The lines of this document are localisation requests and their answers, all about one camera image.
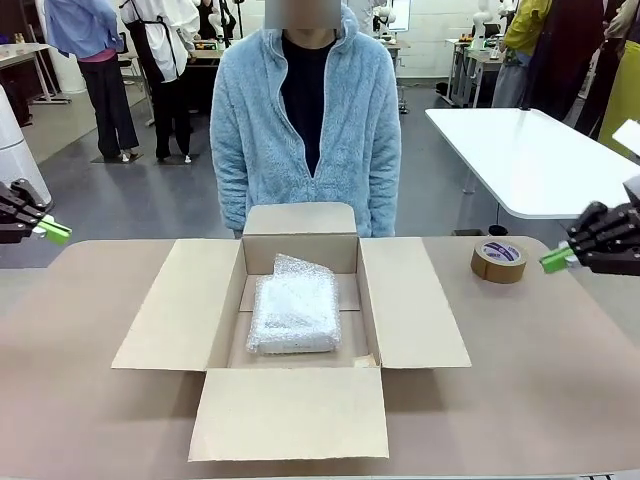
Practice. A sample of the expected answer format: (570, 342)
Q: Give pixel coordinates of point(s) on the bystander in dark coat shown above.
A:
(570, 55)

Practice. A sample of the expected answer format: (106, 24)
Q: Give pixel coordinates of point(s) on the white topped background table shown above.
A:
(25, 50)

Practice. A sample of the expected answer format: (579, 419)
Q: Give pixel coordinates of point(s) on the person in blue fleece jacket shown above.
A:
(250, 100)

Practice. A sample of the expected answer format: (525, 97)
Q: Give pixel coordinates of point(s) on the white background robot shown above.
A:
(385, 17)
(482, 17)

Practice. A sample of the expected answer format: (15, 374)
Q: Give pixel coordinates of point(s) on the bubble wrapped clock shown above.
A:
(295, 315)

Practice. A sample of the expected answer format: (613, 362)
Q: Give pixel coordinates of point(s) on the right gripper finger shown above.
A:
(605, 222)
(615, 260)

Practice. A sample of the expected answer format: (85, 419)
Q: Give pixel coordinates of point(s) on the person's left forearm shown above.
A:
(385, 200)

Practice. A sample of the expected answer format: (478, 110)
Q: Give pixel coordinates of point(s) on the bystander in yellow jacket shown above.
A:
(520, 50)

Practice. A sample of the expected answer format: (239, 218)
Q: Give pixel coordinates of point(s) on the bystander in black apron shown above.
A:
(165, 75)

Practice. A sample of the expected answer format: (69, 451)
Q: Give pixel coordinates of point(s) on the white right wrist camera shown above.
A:
(630, 142)

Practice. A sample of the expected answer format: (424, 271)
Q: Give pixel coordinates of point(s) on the grey background desk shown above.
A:
(475, 60)

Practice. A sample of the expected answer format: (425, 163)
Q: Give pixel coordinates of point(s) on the person's right forearm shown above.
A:
(230, 200)

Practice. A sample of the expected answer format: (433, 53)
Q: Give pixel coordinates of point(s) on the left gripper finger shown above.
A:
(15, 230)
(25, 200)

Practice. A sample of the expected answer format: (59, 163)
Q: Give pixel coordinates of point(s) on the brown packing tape roll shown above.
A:
(495, 272)

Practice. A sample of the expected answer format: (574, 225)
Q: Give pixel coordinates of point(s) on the bystander in blue shirt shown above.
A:
(105, 90)

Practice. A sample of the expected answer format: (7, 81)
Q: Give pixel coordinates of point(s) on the cardboard box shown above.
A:
(290, 415)

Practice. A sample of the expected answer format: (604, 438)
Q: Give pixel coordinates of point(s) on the bystander in yellow-green garment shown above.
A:
(622, 100)

